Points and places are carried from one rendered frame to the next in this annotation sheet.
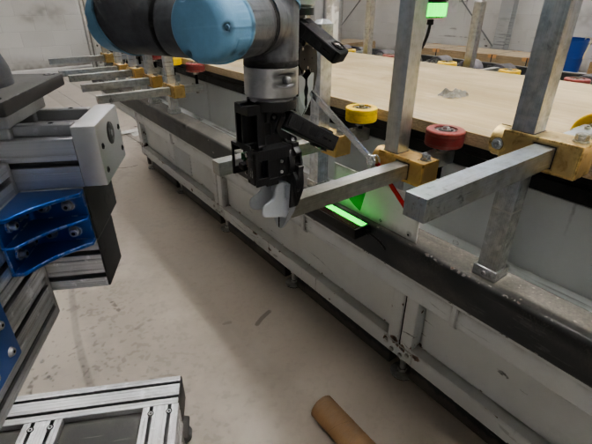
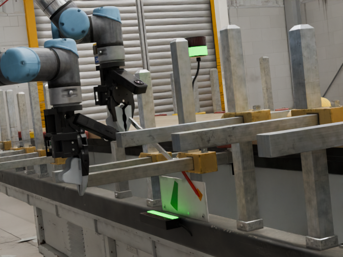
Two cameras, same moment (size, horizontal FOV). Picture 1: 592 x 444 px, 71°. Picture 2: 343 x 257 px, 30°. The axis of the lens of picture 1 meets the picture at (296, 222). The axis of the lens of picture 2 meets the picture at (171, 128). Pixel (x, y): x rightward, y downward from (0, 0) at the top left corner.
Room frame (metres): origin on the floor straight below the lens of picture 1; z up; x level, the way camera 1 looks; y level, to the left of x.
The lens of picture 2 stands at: (-0.83, -0.46, 1.02)
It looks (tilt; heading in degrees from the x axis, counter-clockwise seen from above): 3 degrees down; 10
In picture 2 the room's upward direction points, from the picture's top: 6 degrees counter-clockwise
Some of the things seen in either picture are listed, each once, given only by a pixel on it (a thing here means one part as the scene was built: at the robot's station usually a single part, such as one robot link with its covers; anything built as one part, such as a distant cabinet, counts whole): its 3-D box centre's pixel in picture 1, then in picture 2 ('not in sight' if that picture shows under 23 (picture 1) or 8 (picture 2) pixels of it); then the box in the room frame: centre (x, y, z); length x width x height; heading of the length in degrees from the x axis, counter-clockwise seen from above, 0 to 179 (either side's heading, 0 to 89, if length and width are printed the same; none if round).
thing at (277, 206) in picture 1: (277, 208); (74, 177); (0.58, 0.03, 0.86); 0.06 x 0.03 x 0.09; 127
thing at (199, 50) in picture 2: (430, 9); (195, 51); (0.86, -0.25, 1.13); 0.06 x 0.06 x 0.02
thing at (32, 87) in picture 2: (146, 52); (38, 130); (2.03, 0.68, 0.93); 0.04 x 0.04 x 0.48; 37
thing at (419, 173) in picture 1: (403, 164); (196, 161); (0.81, -0.22, 0.85); 0.14 x 0.06 x 0.05; 37
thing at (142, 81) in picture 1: (133, 83); (23, 157); (1.94, 0.74, 0.81); 0.44 x 0.03 x 0.04; 127
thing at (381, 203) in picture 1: (372, 200); (181, 197); (0.84, -0.17, 0.75); 0.26 x 0.01 x 0.10; 37
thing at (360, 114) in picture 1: (359, 127); not in sight; (1.06, -0.17, 0.85); 0.08 x 0.08 x 0.11
